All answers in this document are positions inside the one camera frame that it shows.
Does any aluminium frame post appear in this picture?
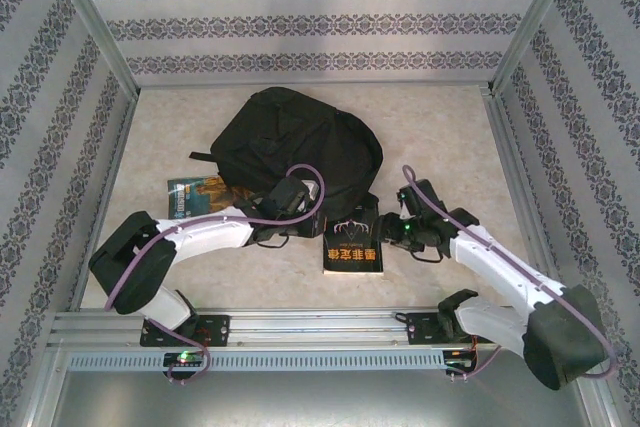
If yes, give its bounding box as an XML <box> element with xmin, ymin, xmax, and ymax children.
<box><xmin>39</xmin><ymin>0</ymin><xmax>140</xmax><ymax>98</ymax></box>
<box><xmin>491</xmin><ymin>0</ymin><xmax>585</xmax><ymax>96</ymax></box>

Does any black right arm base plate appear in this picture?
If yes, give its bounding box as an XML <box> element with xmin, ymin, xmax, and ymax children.
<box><xmin>396</xmin><ymin>311</ymin><xmax>499</xmax><ymax>348</ymax></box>

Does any grey metal shelf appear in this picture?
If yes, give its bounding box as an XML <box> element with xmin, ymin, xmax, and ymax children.
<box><xmin>47</xmin><ymin>346</ymin><xmax>619</xmax><ymax>427</ymax></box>

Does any aluminium side rail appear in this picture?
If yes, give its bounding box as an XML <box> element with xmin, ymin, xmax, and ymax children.
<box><xmin>69</xmin><ymin>89</ymin><xmax>139</xmax><ymax>311</ymax></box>
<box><xmin>479</xmin><ymin>86</ymin><xmax>571</xmax><ymax>308</ymax></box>

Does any black book orange Chinese title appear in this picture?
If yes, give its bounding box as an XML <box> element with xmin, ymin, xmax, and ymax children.
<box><xmin>322</xmin><ymin>204</ymin><xmax>386</xmax><ymax>278</ymax></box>

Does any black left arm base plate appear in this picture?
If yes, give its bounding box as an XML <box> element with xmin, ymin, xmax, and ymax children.
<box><xmin>139</xmin><ymin>314</ymin><xmax>231</xmax><ymax>348</ymax></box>

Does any grey slotted cable duct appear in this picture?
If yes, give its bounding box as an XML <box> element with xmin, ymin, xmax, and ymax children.
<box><xmin>67</xmin><ymin>349</ymin><xmax>479</xmax><ymax>373</ymax></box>

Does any teal landscape cover book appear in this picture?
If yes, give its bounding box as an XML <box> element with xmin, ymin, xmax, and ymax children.
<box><xmin>166</xmin><ymin>175</ymin><xmax>254</xmax><ymax>221</ymax></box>

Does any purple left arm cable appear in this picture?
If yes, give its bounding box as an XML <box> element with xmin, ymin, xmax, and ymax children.
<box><xmin>103</xmin><ymin>163</ymin><xmax>329</xmax><ymax>386</ymax></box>

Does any aluminium mounting rail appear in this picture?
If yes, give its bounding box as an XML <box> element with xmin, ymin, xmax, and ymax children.
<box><xmin>47</xmin><ymin>306</ymin><xmax>586</xmax><ymax>348</ymax></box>

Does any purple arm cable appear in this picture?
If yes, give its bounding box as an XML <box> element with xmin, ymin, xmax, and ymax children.
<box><xmin>401</xmin><ymin>164</ymin><xmax>619</xmax><ymax>381</ymax></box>
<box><xmin>103</xmin><ymin>163</ymin><xmax>329</xmax><ymax>386</ymax></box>

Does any black fabric backpack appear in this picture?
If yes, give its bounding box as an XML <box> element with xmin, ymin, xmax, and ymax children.
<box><xmin>188</xmin><ymin>86</ymin><xmax>385</xmax><ymax>221</ymax></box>

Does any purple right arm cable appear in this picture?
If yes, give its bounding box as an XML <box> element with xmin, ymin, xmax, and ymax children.
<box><xmin>401</xmin><ymin>164</ymin><xmax>619</xmax><ymax>381</ymax></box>

